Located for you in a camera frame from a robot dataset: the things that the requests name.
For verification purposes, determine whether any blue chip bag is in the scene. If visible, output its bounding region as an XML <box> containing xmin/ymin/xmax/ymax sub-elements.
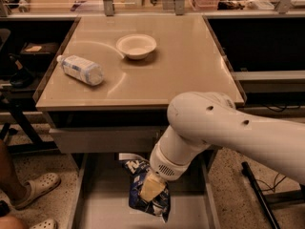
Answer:
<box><xmin>118</xmin><ymin>153</ymin><xmax>171</xmax><ymax>222</ymax></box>

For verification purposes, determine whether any person's leg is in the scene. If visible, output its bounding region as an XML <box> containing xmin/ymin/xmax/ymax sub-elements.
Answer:
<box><xmin>0</xmin><ymin>140</ymin><xmax>27</xmax><ymax>201</ymax></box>

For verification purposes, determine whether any grey drawer cabinet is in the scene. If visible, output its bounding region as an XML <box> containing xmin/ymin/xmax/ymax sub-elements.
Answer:
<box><xmin>32</xmin><ymin>14</ymin><xmax>248</xmax><ymax>155</ymax></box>

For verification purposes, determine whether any person's knee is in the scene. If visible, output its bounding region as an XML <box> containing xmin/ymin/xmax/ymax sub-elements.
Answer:
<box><xmin>0</xmin><ymin>216</ymin><xmax>30</xmax><ymax>229</ymax></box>

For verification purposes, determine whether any white clog shoe lower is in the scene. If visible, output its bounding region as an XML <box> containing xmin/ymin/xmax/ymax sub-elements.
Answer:
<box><xmin>30</xmin><ymin>219</ymin><xmax>57</xmax><ymax>229</ymax></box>

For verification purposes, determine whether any white clog shoe upper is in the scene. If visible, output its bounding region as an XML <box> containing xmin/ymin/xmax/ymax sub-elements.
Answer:
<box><xmin>10</xmin><ymin>173</ymin><xmax>61</xmax><ymax>210</ymax></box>

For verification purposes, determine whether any closed top drawer front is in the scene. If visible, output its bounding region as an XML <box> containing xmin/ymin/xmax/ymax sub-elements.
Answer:
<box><xmin>50</xmin><ymin>126</ymin><xmax>166</xmax><ymax>154</ymax></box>

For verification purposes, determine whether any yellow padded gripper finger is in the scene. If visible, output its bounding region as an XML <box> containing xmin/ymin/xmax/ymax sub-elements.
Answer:
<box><xmin>140</xmin><ymin>173</ymin><xmax>166</xmax><ymax>202</ymax></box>

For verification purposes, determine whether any clear plastic water bottle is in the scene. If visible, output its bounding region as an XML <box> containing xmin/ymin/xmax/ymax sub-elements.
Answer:
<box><xmin>56</xmin><ymin>55</ymin><xmax>104</xmax><ymax>86</ymax></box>

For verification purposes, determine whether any white paper bowl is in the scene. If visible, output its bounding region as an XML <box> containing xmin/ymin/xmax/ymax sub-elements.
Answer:
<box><xmin>116</xmin><ymin>34</ymin><xmax>156</xmax><ymax>60</ymax></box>

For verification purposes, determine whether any white clog shoe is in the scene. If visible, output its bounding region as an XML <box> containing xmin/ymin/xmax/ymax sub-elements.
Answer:
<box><xmin>10</xmin><ymin>173</ymin><xmax>61</xmax><ymax>210</ymax></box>
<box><xmin>30</xmin><ymin>219</ymin><xmax>57</xmax><ymax>229</ymax></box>

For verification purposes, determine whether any black chair left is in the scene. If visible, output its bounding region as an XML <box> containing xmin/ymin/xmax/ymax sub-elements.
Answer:
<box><xmin>0</xmin><ymin>29</ymin><xmax>58</xmax><ymax>154</ymax></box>

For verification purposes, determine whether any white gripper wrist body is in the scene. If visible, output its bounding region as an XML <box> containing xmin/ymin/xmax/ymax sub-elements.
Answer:
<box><xmin>150</xmin><ymin>144</ymin><xmax>189</xmax><ymax>181</ymax></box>

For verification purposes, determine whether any open middle drawer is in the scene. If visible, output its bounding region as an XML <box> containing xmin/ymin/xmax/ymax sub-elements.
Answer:
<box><xmin>69</xmin><ymin>153</ymin><xmax>221</xmax><ymax>229</ymax></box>

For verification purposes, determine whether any dark box on shelf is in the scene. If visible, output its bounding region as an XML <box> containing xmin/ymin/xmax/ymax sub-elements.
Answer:
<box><xmin>20</xmin><ymin>42</ymin><xmax>59</xmax><ymax>72</ymax></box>

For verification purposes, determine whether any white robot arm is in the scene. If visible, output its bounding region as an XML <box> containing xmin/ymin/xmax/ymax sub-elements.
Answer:
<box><xmin>140</xmin><ymin>92</ymin><xmax>305</xmax><ymax>201</ymax></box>

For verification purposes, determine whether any black stand leg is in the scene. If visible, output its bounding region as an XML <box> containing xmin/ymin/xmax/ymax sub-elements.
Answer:
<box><xmin>241</xmin><ymin>161</ymin><xmax>305</xmax><ymax>229</ymax></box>

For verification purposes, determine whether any black floor cable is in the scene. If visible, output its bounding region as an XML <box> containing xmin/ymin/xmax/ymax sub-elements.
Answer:
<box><xmin>255</xmin><ymin>172</ymin><xmax>289</xmax><ymax>193</ymax></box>

